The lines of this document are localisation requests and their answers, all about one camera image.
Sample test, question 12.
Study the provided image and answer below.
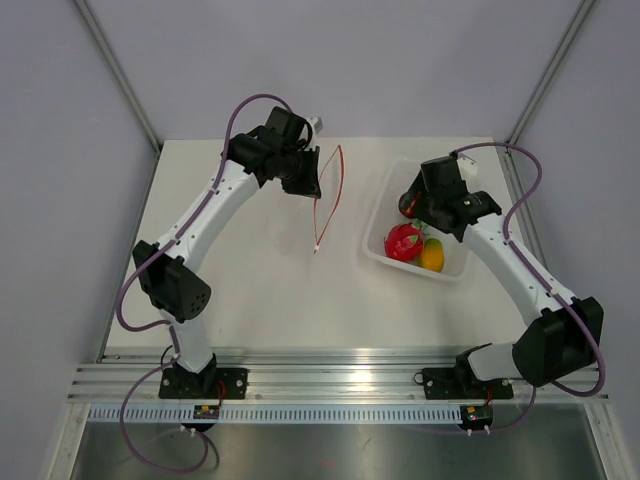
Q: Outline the dark red apple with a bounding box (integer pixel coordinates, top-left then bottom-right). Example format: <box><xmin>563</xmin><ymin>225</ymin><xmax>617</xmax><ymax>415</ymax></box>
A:
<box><xmin>398</xmin><ymin>192</ymin><xmax>421</xmax><ymax>219</ymax></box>

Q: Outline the clear zip bag orange zipper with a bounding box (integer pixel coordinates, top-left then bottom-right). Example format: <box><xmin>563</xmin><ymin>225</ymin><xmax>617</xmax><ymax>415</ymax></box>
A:
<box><xmin>269</xmin><ymin>144</ymin><xmax>346</xmax><ymax>255</ymax></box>

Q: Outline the yellow green mango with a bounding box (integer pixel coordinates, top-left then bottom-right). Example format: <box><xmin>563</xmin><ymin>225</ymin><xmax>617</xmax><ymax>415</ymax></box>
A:
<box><xmin>417</xmin><ymin>238</ymin><xmax>445</xmax><ymax>273</ymax></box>

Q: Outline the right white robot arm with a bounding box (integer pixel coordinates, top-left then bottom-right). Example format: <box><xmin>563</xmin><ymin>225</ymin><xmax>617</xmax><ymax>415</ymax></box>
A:
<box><xmin>398</xmin><ymin>155</ymin><xmax>604</xmax><ymax>396</ymax></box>

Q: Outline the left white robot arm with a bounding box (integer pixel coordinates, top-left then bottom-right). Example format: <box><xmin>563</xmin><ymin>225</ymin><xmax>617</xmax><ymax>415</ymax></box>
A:
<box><xmin>133</xmin><ymin>107</ymin><xmax>322</xmax><ymax>399</ymax></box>

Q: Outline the pink dragon fruit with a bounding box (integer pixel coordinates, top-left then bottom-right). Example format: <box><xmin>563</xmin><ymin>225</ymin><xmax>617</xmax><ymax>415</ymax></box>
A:
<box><xmin>384</xmin><ymin>220</ymin><xmax>427</xmax><ymax>263</ymax></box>

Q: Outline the right small circuit board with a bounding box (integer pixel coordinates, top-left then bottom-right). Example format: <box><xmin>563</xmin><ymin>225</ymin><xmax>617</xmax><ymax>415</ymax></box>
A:
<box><xmin>461</xmin><ymin>404</ymin><xmax>494</xmax><ymax>429</ymax></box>

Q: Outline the small circuit board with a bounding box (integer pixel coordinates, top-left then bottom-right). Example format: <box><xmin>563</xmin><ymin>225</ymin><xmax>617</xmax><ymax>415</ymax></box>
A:
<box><xmin>193</xmin><ymin>404</ymin><xmax>220</xmax><ymax>420</ymax></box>
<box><xmin>461</xmin><ymin>404</ymin><xmax>494</xmax><ymax>429</ymax></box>

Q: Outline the left small circuit board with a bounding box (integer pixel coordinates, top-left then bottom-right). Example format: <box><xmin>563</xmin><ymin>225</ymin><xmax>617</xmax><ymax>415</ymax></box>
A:
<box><xmin>193</xmin><ymin>404</ymin><xmax>220</xmax><ymax>420</ymax></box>

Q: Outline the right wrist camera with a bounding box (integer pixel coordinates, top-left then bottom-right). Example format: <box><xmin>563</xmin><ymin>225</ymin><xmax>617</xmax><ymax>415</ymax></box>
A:
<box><xmin>457</xmin><ymin>153</ymin><xmax>478</xmax><ymax>180</ymax></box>

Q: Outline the left aluminium frame post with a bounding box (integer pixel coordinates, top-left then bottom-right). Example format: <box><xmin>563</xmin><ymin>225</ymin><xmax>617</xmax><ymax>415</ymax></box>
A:
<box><xmin>70</xmin><ymin>0</ymin><xmax>163</xmax><ymax>159</ymax></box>

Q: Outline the aluminium frame post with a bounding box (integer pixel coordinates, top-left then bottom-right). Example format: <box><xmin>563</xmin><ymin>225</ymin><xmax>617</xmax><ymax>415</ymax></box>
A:
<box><xmin>70</xmin><ymin>0</ymin><xmax>163</xmax><ymax>159</ymax></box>
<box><xmin>506</xmin><ymin>0</ymin><xmax>599</xmax><ymax>144</ymax></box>

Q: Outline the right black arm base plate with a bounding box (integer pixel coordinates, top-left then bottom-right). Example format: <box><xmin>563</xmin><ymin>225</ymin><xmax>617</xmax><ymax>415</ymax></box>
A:
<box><xmin>413</xmin><ymin>367</ymin><xmax>514</xmax><ymax>401</ymax></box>

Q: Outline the aluminium mounting rail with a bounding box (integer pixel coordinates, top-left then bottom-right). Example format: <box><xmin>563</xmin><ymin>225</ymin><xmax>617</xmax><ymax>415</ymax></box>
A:
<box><xmin>67</xmin><ymin>347</ymin><xmax>611</xmax><ymax>405</ymax></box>

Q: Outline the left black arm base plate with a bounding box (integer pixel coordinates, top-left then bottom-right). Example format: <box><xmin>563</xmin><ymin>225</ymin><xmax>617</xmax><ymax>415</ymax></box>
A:
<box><xmin>158</xmin><ymin>366</ymin><xmax>248</xmax><ymax>400</ymax></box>

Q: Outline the right aluminium frame post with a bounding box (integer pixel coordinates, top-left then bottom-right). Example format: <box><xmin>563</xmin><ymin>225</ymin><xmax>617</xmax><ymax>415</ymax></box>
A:
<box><xmin>506</xmin><ymin>0</ymin><xmax>599</xmax><ymax>144</ymax></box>

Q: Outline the white slotted cable duct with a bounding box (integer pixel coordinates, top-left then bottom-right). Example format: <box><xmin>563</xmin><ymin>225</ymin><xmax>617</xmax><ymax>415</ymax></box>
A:
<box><xmin>88</xmin><ymin>403</ymin><xmax>462</xmax><ymax>425</ymax></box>

